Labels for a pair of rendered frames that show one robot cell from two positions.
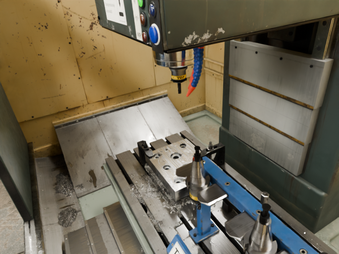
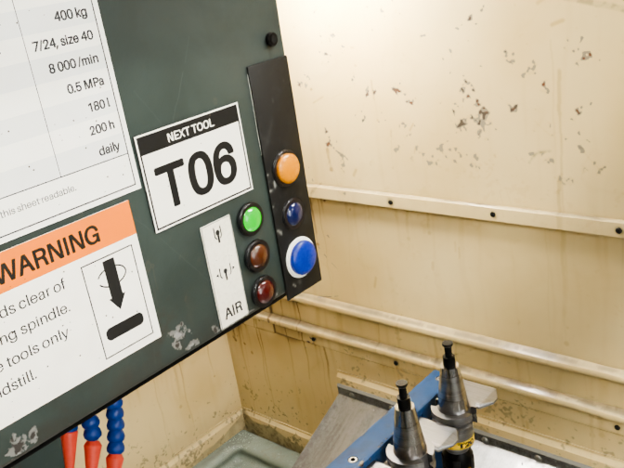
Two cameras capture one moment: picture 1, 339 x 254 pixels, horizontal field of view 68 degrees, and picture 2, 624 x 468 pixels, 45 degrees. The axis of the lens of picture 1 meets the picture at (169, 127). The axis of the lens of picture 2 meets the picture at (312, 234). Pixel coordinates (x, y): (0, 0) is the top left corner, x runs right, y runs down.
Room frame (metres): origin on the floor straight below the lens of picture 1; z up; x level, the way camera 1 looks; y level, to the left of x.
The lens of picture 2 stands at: (0.67, 0.58, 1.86)
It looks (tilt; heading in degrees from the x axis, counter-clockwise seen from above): 21 degrees down; 250
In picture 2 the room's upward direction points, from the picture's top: 9 degrees counter-clockwise
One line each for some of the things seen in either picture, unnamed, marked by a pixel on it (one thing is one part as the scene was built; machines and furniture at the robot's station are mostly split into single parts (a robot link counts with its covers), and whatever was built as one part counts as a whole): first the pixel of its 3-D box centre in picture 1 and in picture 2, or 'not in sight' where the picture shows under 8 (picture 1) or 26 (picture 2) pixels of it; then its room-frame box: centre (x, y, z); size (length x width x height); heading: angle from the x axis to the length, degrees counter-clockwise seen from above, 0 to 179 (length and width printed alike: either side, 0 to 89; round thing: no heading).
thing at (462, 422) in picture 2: not in sight; (453, 413); (0.21, -0.21, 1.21); 0.06 x 0.06 x 0.03
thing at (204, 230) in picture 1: (203, 203); not in sight; (0.58, -0.09, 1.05); 0.10 x 0.05 x 0.30; 116
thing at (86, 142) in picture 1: (134, 142); not in sight; (1.42, 0.25, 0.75); 0.89 x 0.67 x 0.26; 116
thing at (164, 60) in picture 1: (176, 42); not in sight; (0.83, -0.05, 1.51); 0.16 x 0.16 x 0.12
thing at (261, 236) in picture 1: (262, 231); (407, 427); (0.31, -0.16, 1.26); 0.04 x 0.04 x 0.07
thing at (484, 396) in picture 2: not in sight; (474, 394); (0.16, -0.23, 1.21); 0.07 x 0.05 x 0.01; 116
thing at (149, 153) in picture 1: (146, 152); not in sight; (0.99, 0.12, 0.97); 0.13 x 0.03 x 0.15; 26
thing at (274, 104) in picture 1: (265, 105); not in sight; (1.02, -0.45, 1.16); 0.48 x 0.05 x 0.51; 26
